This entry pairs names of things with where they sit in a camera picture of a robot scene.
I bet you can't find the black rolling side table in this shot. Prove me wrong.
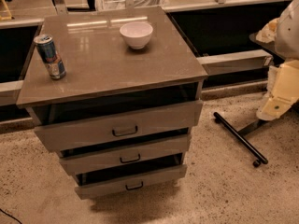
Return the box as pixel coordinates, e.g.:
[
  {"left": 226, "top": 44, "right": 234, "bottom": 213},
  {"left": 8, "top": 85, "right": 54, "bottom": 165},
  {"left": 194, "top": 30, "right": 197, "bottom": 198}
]
[{"left": 213, "top": 31, "right": 299, "bottom": 169}]

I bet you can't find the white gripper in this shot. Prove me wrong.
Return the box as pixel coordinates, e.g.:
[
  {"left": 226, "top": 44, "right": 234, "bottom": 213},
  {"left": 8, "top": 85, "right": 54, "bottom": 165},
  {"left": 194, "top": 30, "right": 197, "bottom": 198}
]
[{"left": 256, "top": 60, "right": 299, "bottom": 121}]

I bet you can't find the grey middle drawer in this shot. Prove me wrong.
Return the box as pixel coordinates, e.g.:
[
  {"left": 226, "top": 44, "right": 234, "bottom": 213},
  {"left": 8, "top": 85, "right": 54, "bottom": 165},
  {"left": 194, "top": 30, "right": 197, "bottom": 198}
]
[{"left": 60, "top": 134, "right": 191, "bottom": 175}]

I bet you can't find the grey bottom drawer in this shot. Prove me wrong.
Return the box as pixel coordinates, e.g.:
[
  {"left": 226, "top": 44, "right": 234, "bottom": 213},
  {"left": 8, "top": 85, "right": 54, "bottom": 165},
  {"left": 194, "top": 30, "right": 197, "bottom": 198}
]
[{"left": 75, "top": 164, "right": 187, "bottom": 200}]

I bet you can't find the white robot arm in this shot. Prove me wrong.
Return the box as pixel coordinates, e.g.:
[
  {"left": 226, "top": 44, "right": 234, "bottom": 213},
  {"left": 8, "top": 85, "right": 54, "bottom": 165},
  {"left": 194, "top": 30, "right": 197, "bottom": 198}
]
[{"left": 256, "top": 0, "right": 299, "bottom": 121}]

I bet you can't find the blue silver drink can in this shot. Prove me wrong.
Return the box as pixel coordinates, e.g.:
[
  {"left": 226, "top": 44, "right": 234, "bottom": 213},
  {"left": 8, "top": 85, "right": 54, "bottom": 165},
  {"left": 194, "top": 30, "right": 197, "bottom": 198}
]
[{"left": 34, "top": 34, "right": 66, "bottom": 79}]

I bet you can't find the grey drawer cabinet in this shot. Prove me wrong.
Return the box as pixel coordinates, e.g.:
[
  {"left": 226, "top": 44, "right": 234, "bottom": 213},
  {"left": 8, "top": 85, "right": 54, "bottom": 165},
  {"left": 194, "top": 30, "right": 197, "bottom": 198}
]
[{"left": 17, "top": 7, "right": 206, "bottom": 187}]

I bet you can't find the white ceramic bowl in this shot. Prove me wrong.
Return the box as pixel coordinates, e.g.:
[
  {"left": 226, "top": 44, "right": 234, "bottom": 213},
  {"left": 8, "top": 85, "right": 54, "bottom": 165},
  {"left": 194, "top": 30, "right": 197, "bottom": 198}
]
[{"left": 120, "top": 21, "right": 153, "bottom": 49}]

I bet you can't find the grey drawer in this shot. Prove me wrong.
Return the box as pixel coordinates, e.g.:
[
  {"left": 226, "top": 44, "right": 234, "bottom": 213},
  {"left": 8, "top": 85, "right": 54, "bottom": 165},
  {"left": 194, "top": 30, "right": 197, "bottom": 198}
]
[
  {"left": 35, "top": 100, "right": 203, "bottom": 151},
  {"left": 60, "top": 134, "right": 191, "bottom": 175},
  {"left": 75, "top": 164, "right": 187, "bottom": 200}
]

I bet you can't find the black floor cable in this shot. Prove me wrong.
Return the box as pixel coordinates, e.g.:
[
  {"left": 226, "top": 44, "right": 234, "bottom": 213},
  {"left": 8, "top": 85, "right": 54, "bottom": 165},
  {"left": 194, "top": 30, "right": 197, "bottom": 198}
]
[{"left": 0, "top": 207, "right": 23, "bottom": 224}]

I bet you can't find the yellow frame object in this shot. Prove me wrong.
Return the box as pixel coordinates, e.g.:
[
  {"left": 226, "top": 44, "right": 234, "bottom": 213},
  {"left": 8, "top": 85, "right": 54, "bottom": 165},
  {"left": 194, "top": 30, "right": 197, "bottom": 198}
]
[{"left": 0, "top": 0, "right": 13, "bottom": 21}]

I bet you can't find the white wire basket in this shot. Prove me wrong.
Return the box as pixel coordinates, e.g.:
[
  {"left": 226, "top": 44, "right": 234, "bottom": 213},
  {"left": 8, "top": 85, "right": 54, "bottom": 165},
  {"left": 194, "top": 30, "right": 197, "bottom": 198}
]
[{"left": 96, "top": 0, "right": 168, "bottom": 11}]

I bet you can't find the grey top drawer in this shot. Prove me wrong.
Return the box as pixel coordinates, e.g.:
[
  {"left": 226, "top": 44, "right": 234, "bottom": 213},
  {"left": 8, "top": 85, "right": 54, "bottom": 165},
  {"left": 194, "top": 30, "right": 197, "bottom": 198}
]
[{"left": 35, "top": 100, "right": 203, "bottom": 151}]

